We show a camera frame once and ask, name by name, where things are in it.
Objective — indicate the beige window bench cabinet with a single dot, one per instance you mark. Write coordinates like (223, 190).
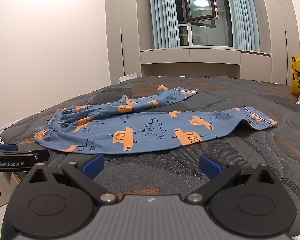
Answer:
(190, 57)

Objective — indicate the yellow shopping bag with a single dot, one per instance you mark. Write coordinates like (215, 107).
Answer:
(296, 80)

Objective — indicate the beige wardrobe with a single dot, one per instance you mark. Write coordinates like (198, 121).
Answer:
(277, 30)
(122, 30)

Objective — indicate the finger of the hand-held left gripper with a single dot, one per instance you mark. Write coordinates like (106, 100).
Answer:
(5, 147)

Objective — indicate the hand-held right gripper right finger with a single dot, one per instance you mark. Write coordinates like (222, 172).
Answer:
(210, 166)

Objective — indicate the blue pants with orange print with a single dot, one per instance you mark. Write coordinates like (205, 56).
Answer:
(152, 127)

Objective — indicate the small white box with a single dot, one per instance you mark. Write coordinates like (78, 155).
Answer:
(128, 77)

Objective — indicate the grey quilted mattress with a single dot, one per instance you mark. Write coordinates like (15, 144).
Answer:
(240, 155)

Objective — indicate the dark framed window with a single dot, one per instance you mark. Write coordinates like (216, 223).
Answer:
(202, 30)

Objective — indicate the light blue curtain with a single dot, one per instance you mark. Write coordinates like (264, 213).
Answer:
(163, 15)
(242, 15)

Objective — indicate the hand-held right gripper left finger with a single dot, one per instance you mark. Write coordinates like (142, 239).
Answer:
(95, 163)

